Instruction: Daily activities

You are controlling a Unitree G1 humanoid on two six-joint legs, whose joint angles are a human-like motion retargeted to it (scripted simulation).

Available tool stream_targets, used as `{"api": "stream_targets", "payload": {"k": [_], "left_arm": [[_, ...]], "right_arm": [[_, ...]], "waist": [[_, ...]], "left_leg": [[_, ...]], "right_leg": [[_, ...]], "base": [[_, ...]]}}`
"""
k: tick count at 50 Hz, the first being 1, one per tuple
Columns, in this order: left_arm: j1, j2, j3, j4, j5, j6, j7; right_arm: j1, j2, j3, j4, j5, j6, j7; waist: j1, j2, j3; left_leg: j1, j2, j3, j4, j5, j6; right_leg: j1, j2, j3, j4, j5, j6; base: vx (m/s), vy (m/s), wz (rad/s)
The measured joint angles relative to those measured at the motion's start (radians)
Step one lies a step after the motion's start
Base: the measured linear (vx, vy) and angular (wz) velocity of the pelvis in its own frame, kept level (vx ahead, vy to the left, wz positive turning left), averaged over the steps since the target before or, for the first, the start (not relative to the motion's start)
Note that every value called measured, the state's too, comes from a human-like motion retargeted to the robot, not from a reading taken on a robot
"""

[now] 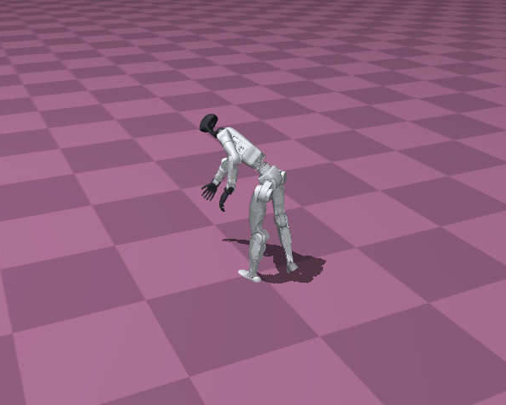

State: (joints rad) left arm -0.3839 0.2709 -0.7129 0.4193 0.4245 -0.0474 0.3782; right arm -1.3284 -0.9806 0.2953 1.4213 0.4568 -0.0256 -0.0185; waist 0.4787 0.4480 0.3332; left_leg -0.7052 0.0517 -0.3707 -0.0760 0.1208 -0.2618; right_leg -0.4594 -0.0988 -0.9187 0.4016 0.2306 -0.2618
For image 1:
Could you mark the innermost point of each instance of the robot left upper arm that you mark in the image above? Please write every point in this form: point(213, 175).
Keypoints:
point(224, 137)

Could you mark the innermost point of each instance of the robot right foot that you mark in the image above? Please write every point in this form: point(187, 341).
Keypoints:
point(291, 266)

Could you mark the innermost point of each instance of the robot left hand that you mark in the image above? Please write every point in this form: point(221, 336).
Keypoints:
point(224, 197)

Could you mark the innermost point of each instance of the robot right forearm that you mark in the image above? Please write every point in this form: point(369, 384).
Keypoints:
point(219, 176)

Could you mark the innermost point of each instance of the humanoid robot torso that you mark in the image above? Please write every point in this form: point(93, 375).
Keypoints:
point(253, 157)

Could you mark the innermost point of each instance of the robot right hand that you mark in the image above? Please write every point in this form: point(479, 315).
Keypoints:
point(211, 188)

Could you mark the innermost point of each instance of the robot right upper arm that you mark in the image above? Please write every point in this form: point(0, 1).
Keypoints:
point(224, 163)

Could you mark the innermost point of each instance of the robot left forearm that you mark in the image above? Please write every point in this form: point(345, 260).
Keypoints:
point(232, 175)

